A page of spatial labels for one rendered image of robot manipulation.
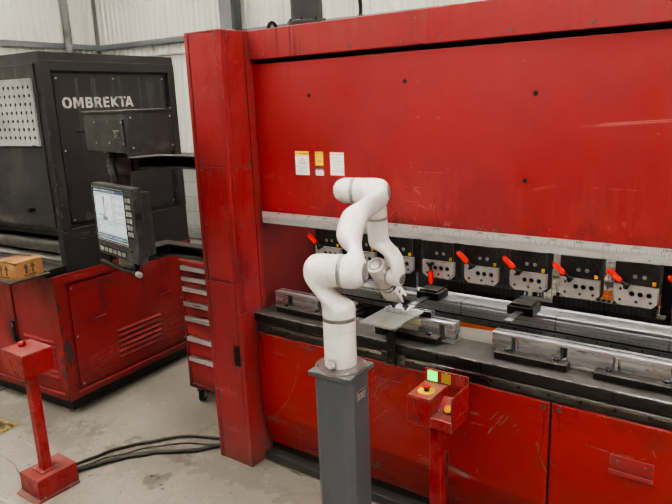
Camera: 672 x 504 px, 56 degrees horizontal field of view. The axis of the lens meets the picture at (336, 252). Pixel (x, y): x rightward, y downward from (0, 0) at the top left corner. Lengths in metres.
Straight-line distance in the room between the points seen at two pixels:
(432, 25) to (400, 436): 1.82
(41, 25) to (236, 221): 7.30
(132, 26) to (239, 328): 7.36
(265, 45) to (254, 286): 1.22
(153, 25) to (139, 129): 6.90
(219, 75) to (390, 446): 1.94
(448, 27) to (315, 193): 1.00
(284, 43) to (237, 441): 2.13
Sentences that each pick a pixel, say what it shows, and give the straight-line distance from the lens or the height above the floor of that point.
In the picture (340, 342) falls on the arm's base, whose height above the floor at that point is 1.12.
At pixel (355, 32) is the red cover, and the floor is 2.24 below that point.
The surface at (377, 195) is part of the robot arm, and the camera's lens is 2.39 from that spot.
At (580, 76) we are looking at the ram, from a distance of 2.52.
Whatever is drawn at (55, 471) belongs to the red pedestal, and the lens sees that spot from 3.80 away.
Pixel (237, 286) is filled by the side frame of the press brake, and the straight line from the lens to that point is 3.30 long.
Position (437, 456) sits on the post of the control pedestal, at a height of 0.51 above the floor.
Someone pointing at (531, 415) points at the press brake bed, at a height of 0.69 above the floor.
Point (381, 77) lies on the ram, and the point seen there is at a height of 2.04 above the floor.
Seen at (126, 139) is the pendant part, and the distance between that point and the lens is 3.06.
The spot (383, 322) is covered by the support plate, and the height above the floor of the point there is 1.00.
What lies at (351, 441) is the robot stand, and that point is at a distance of 2.40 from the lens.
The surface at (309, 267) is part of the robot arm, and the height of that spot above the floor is 1.39.
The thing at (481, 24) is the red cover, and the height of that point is 2.21.
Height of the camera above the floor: 1.95
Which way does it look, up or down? 13 degrees down
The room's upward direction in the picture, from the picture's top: 2 degrees counter-clockwise
